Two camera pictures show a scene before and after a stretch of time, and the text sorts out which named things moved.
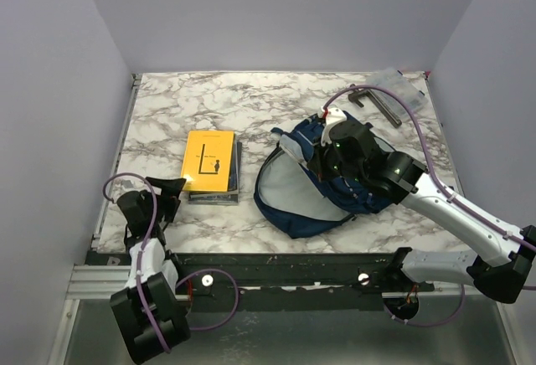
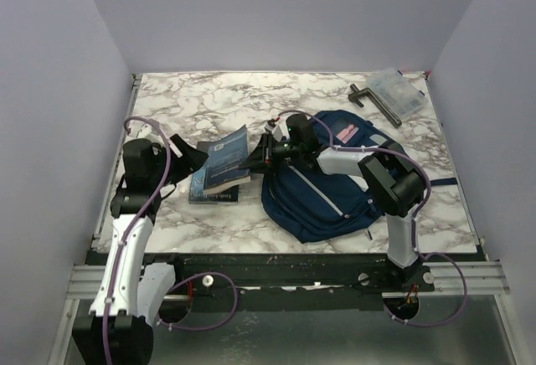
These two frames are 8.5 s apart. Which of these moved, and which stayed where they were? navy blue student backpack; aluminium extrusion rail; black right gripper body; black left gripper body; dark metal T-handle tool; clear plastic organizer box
Moved: black right gripper body; black left gripper body; navy blue student backpack
Stayed: aluminium extrusion rail; dark metal T-handle tool; clear plastic organizer box
